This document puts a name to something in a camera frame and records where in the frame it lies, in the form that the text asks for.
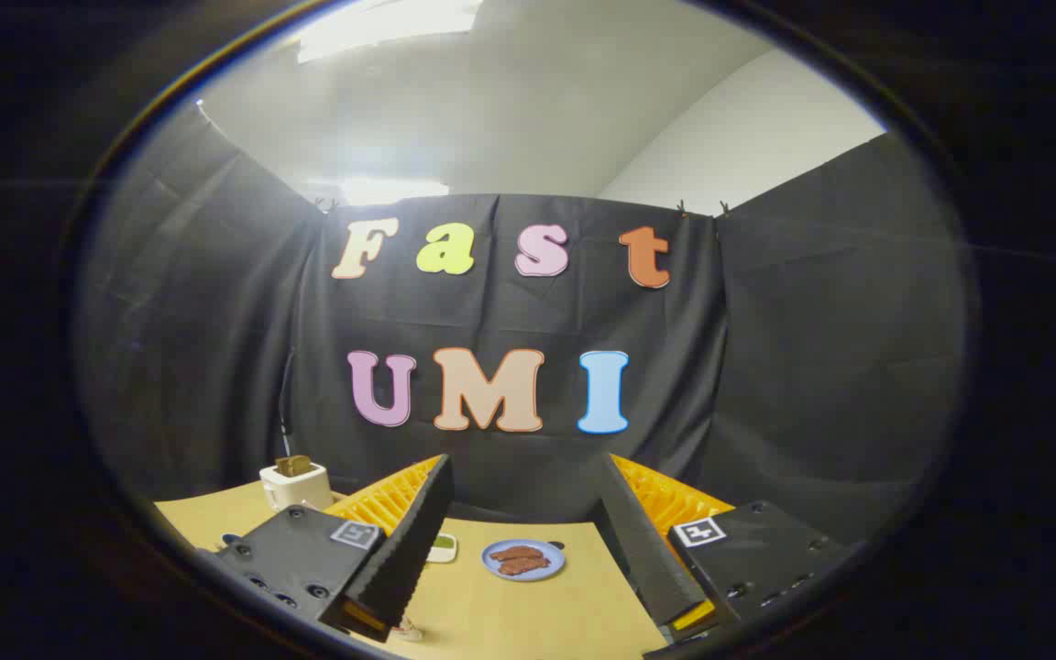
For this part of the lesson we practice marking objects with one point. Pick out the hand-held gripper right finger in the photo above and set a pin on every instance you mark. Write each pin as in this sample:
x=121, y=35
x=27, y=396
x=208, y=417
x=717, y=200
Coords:
x=638, y=550

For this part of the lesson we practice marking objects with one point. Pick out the brown meat strip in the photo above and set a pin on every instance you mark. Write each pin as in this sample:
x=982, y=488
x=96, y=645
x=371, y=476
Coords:
x=516, y=553
x=524, y=566

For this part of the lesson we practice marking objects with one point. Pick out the small white red object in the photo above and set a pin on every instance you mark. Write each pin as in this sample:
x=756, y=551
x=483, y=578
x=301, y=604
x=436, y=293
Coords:
x=409, y=631

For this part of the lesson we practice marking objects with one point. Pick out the small blue object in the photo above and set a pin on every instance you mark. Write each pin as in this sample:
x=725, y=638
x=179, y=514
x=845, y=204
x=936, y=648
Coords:
x=230, y=539

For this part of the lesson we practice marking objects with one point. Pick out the ceiling light panel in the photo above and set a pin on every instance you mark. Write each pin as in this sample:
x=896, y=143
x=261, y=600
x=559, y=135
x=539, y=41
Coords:
x=392, y=191

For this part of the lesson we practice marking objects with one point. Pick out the white toaster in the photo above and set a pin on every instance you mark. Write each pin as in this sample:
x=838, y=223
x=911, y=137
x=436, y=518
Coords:
x=294, y=490

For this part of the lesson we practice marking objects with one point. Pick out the wooden table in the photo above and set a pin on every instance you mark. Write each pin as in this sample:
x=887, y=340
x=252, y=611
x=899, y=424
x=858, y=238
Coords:
x=528, y=614

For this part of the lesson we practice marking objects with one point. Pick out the black backdrop cloth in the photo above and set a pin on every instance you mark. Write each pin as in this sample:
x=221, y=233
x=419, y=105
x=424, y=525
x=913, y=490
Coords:
x=794, y=367

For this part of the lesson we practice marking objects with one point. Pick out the brown bread slice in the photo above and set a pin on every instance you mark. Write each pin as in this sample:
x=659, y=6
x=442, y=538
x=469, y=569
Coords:
x=293, y=465

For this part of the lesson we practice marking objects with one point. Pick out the small white green dish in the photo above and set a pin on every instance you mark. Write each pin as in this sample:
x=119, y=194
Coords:
x=443, y=547

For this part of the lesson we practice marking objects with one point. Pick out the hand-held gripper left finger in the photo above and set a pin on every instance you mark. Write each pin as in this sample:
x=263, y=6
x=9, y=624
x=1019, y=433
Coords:
x=413, y=541

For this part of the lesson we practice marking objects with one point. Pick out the blue plate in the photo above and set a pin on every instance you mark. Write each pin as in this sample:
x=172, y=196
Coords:
x=491, y=564

